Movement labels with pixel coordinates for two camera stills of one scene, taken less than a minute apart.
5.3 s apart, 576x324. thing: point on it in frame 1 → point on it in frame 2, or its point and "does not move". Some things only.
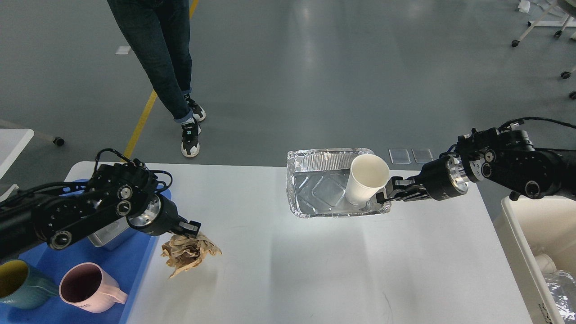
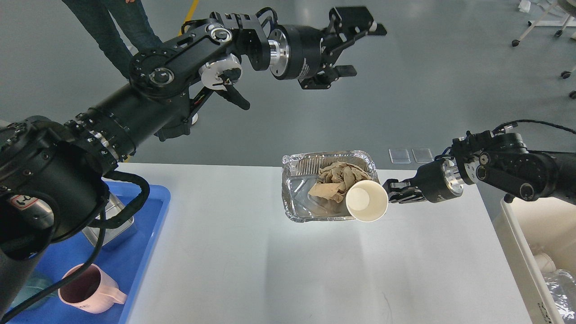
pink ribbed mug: [87, 286] does not move
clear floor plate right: [422, 155] does not move
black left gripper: [156, 214] → [296, 52]
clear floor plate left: [399, 156] does not move
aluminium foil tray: [317, 180] does not move
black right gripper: [437, 180] does not move
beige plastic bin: [527, 227] does not move
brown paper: [183, 252] → [336, 178]
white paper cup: [369, 173] → [366, 200]
